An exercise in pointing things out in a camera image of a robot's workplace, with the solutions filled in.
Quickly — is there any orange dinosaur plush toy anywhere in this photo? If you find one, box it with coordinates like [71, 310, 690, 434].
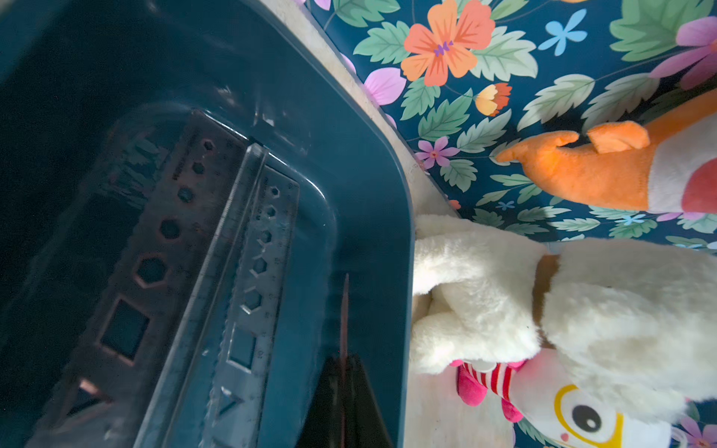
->
[496, 91, 716, 214]

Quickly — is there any teal plastic storage box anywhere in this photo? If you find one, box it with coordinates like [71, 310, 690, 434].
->
[1, 1, 414, 447]

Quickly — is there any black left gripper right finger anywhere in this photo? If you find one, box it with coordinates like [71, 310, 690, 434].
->
[344, 355, 394, 448]

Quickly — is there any clear stencil ruler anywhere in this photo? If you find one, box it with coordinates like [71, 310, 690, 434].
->
[201, 167, 298, 447]

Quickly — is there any pink stencil ruler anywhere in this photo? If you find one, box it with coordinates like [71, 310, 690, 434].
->
[28, 110, 246, 447]

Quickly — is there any pink white doll plush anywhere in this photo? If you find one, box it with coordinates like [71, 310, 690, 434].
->
[451, 348, 695, 447]

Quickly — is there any white dog plush toy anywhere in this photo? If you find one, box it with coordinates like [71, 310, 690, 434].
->
[410, 215, 716, 423]

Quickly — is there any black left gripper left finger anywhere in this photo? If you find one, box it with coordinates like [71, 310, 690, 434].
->
[295, 358, 344, 448]

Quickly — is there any pink set square triangle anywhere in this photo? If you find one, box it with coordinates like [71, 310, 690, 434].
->
[339, 274, 349, 448]

